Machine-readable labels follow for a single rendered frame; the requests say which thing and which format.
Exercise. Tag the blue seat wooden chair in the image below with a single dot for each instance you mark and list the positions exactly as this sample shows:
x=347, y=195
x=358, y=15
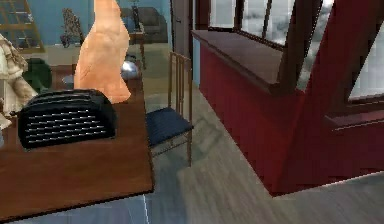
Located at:
x=166, y=125

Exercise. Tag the silver round bowl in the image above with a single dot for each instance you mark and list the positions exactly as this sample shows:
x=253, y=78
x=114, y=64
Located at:
x=129, y=69

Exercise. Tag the dark brown room door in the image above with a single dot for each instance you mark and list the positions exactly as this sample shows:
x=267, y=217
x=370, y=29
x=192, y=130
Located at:
x=181, y=26

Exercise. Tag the brown small side table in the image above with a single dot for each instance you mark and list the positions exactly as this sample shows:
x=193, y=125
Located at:
x=138, y=38

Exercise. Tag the dark grey sofa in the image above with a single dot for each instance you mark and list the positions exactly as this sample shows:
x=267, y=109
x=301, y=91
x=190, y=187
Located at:
x=151, y=25

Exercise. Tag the brown framed window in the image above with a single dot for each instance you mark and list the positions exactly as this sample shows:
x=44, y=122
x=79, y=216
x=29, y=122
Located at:
x=266, y=20

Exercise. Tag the brown wooden table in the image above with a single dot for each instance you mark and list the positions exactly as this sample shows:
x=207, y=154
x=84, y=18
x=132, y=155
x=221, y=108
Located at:
x=83, y=166

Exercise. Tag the black toaster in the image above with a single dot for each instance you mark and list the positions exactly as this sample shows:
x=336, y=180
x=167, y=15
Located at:
x=66, y=120

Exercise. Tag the patterned back wooden chair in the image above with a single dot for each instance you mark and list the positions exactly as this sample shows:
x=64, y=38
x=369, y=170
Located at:
x=71, y=28

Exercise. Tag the dark green round pot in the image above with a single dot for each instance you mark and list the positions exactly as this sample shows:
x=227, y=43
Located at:
x=38, y=75

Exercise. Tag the cream draped figurine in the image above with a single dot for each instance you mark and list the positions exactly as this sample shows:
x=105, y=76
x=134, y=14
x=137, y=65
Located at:
x=11, y=76

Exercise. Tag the yellow framed window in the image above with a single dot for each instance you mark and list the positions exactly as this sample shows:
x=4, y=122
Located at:
x=18, y=25

